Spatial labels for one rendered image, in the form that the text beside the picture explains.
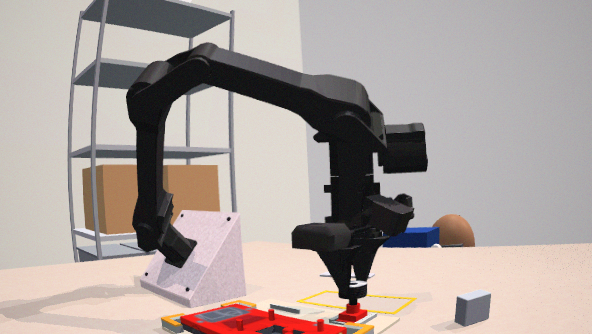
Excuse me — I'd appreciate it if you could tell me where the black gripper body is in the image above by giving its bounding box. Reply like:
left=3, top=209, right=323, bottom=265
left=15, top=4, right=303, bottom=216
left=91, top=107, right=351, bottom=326
left=291, top=175, right=382, bottom=252

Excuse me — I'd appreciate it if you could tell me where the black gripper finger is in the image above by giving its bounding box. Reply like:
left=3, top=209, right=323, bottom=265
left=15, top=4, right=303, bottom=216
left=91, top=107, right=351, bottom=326
left=312, top=245, right=362, bottom=294
left=352, top=236, right=391, bottom=282

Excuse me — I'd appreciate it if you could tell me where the white wheel with black tyre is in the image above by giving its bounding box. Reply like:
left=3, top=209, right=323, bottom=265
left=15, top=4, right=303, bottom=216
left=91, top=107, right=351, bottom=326
left=338, top=280, right=367, bottom=300

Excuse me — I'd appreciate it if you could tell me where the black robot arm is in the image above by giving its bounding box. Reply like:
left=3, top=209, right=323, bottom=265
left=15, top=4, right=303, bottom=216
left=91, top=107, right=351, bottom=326
left=126, top=42, right=428, bottom=268

